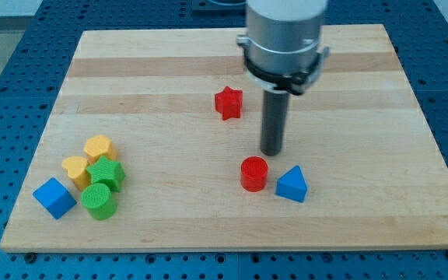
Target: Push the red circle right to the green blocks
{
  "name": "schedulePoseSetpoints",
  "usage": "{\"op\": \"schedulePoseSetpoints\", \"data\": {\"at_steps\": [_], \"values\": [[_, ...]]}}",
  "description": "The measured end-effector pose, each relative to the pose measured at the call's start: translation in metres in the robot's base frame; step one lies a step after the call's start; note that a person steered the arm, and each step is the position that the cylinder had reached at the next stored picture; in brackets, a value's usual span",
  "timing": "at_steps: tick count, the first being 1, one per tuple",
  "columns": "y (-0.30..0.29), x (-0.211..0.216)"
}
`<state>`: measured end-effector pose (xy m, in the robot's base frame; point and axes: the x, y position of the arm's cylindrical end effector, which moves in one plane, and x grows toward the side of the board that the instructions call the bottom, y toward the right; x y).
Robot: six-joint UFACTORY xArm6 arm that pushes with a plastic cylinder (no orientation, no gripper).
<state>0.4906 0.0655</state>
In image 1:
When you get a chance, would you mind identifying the wooden board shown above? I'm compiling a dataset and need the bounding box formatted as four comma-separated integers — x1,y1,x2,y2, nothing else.
0,24,448,253

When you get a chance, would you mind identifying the blue cube block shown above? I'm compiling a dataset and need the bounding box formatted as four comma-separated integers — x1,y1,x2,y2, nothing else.
33,177,77,219

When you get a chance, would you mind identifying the green cylinder block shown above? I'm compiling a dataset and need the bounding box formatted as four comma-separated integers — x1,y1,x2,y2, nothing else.
81,183,117,220

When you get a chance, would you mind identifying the green star block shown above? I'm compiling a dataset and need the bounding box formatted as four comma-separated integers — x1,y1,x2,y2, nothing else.
86,156,126,192

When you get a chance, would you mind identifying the red star block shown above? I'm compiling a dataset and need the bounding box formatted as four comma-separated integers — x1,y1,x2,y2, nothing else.
214,86,243,121

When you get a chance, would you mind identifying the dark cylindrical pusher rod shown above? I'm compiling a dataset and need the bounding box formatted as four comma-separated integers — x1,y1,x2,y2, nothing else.
260,91,289,156

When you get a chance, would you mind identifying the yellow heart block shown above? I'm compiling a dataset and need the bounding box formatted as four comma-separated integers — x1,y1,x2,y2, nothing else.
61,156,91,191

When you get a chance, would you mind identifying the red cylinder block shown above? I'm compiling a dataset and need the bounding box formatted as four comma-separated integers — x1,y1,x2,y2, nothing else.
240,156,268,192

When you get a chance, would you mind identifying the blue triangle block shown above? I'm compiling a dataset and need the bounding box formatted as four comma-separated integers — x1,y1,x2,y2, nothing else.
275,165,309,203

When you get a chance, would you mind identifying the yellow hexagon block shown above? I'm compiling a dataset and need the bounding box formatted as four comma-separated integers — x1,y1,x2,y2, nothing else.
83,135,118,164

